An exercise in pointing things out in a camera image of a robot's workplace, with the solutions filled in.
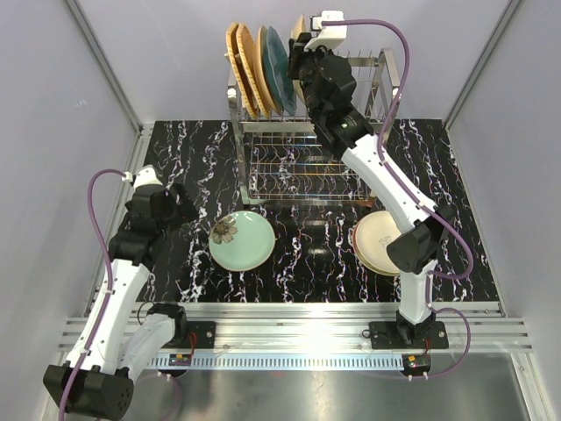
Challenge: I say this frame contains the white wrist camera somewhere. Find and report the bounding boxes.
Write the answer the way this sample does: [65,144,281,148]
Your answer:
[304,11,347,51]
[121,165,163,190]

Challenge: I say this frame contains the stainless steel dish rack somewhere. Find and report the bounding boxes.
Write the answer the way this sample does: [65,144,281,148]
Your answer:
[227,47,401,207]

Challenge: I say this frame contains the white slotted cable duct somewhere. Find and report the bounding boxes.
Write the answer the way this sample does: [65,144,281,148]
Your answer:
[147,353,403,371]

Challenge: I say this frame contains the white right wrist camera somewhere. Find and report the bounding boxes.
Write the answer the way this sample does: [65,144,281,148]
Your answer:
[304,11,347,51]

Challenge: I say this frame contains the woven bamboo tray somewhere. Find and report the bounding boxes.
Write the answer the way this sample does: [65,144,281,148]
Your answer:
[225,22,258,118]
[236,23,271,118]

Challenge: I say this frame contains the teal scalloped plate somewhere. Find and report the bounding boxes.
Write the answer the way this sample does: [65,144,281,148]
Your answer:
[265,26,296,116]

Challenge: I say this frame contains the pale green bottom plate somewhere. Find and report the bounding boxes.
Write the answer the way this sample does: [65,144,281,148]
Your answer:
[209,210,275,272]

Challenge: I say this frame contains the cream bird painted plate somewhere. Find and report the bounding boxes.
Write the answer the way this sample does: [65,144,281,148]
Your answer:
[253,25,282,118]

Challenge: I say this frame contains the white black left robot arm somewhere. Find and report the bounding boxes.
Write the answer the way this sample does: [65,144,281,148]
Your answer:
[43,183,198,420]

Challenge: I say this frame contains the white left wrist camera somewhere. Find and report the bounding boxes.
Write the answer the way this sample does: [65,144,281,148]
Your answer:
[121,165,163,190]

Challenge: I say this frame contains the cream yellow bird plate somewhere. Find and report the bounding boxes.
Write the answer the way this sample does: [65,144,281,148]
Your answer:
[290,15,306,103]

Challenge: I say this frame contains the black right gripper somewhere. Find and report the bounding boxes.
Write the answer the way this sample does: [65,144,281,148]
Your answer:
[286,33,334,121]

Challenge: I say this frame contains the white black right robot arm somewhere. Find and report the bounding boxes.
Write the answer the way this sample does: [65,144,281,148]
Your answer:
[288,32,453,348]

